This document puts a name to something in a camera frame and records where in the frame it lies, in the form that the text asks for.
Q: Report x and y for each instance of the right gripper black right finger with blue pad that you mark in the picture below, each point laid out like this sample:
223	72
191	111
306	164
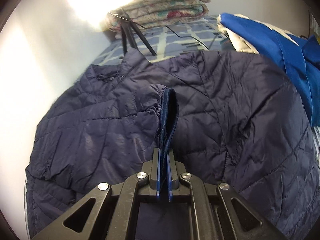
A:
173	179

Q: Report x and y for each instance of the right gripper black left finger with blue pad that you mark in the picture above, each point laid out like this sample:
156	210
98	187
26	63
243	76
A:
151	191

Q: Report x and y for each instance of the navy quilted puffer jacket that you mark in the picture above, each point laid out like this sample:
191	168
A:
240	120

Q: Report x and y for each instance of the black light tripod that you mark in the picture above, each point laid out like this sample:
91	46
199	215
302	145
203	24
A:
127	30

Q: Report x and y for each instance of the blue white striped quilt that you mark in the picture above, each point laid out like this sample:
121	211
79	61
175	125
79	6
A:
316	140

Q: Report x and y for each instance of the floral folded blanket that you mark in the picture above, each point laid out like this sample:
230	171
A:
157	13

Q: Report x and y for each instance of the blue folded garment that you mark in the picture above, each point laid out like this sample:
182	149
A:
297	57

